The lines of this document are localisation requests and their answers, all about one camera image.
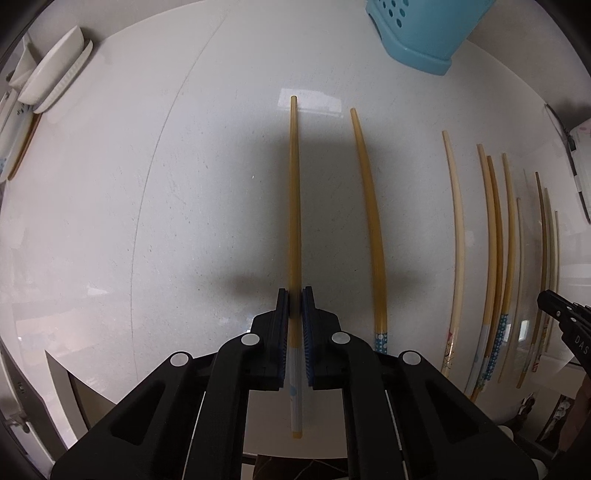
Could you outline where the chopstick with white blue end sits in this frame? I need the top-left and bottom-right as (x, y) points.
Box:
(287, 95), (304, 440)

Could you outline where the amber chopstick blue dotted end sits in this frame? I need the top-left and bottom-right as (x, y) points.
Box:
(349, 108), (389, 354)

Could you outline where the dark amber chopstick dotted end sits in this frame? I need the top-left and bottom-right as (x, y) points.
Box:
(481, 155), (504, 387)

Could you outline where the thin amber chopstick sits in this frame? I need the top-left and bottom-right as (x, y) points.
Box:
(546, 210), (562, 324)

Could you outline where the light amber chopstick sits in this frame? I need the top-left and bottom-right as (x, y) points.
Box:
(496, 153), (517, 356)

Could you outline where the pale chopstick red pattern end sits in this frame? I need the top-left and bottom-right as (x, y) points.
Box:
(441, 131), (466, 377)

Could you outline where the amber chopstick white end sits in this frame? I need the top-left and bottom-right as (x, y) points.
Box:
(470, 144), (498, 402)

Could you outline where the white rice cooker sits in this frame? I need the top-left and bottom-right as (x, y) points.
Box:
(570, 119), (591, 214)

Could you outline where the blue plastic utensil holder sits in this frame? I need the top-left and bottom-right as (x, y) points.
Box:
(366, 0), (494, 76)

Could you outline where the wooden coaster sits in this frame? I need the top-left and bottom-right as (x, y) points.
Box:
(7, 114), (42, 181)

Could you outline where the white ribbed plate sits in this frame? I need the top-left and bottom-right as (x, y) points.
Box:
(34, 40), (94, 115)

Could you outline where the white ceramic bowl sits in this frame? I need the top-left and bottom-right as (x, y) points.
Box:
(18, 26), (84, 105)

